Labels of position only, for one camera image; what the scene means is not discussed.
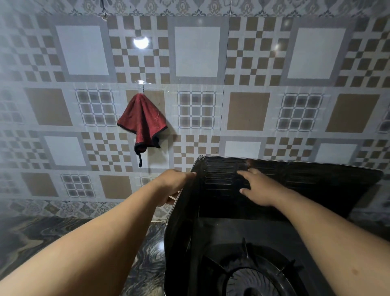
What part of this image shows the black gas stove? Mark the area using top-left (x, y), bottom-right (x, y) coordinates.
top-left (188, 216), bottom-right (339, 296)

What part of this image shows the aluminium foil splash guard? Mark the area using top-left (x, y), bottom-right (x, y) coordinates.
top-left (163, 155), bottom-right (384, 296)

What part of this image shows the person's left forearm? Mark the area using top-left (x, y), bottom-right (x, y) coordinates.
top-left (0, 183), bottom-right (171, 296)

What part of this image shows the person's right hand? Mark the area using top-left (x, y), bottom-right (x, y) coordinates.
top-left (236, 168), bottom-right (288, 208)

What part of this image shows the red cleaning cloth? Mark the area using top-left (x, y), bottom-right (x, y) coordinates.
top-left (117, 93), bottom-right (169, 168)

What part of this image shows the person's right forearm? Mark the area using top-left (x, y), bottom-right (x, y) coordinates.
top-left (275, 190), bottom-right (390, 296)

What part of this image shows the person's left hand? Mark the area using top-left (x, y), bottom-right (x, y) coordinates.
top-left (154, 168), bottom-right (197, 207)

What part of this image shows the black burner grate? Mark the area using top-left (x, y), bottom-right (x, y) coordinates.
top-left (201, 237), bottom-right (305, 296)

